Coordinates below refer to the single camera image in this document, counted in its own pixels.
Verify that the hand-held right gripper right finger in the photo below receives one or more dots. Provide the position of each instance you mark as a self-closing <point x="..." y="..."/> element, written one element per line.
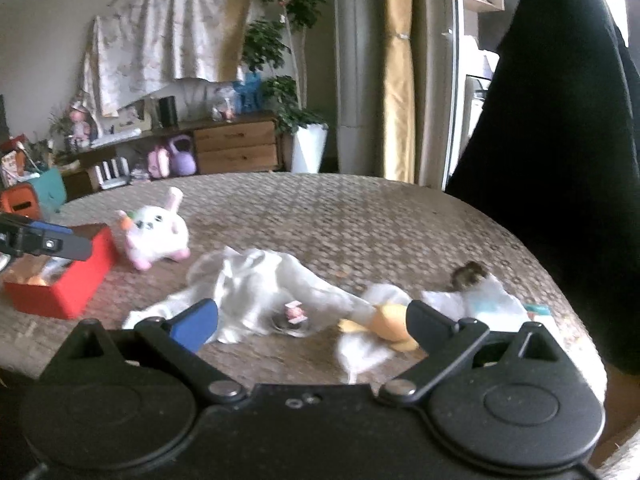
<point x="429" y="324"/>

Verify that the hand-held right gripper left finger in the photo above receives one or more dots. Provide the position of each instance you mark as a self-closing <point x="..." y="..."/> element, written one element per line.
<point x="196" y="324"/>

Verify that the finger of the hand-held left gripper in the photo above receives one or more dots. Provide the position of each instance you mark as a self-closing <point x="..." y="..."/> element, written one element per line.
<point x="47" y="230"/>

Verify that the white duck plush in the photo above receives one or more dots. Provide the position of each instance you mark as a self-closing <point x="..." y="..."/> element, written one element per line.
<point x="390" y="325"/>

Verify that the red box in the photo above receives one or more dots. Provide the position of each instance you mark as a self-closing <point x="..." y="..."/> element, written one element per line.
<point x="75" y="285"/>

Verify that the white mesh cloth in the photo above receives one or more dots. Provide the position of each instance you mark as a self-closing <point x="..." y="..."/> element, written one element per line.
<point x="260" y="285"/>

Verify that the white bunny plush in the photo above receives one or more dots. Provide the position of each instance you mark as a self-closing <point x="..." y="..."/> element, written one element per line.
<point x="155" y="230"/>

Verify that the teal container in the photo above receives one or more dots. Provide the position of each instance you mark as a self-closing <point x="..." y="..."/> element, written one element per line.
<point x="50" y="190"/>

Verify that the small doll in white clothes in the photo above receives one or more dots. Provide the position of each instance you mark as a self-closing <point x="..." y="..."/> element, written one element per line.
<point x="492" y="302"/>

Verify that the white rack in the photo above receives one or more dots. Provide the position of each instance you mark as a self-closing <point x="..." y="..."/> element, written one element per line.
<point x="112" y="170"/>

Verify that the small pink toy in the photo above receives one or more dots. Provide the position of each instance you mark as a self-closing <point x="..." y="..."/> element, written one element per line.
<point x="295" y="312"/>

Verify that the doll figurine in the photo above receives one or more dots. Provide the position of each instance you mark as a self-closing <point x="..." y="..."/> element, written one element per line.
<point x="80" y="120"/>

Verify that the purple kettlebell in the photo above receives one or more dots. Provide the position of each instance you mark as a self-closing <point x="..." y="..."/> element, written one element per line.
<point x="182" y="162"/>

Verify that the black speaker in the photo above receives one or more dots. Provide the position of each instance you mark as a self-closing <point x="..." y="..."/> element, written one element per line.
<point x="168" y="111"/>

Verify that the wooden sideboard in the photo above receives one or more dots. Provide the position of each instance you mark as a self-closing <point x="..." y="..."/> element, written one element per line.
<point x="235" y="145"/>

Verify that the white planter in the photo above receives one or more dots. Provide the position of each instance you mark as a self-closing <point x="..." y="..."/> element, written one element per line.
<point x="308" y="150"/>

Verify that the floral cloth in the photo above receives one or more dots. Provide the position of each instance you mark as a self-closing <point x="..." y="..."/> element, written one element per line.
<point x="165" y="35"/>

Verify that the person's black clothing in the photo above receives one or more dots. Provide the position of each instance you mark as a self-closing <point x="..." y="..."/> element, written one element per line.
<point x="560" y="135"/>

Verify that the blue toy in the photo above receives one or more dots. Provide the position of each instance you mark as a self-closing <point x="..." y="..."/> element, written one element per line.
<point x="250" y="92"/>

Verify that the gold curtain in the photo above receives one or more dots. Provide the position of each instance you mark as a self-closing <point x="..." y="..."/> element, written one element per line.
<point x="400" y="85"/>

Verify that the grey curtain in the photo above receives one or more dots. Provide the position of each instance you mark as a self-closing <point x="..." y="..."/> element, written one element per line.
<point x="357" y="60"/>

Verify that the green potted plant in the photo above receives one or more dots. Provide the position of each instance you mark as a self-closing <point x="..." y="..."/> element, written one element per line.
<point x="272" y="45"/>

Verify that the picture frame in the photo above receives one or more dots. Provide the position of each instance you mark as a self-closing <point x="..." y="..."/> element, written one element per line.
<point x="132" y="115"/>

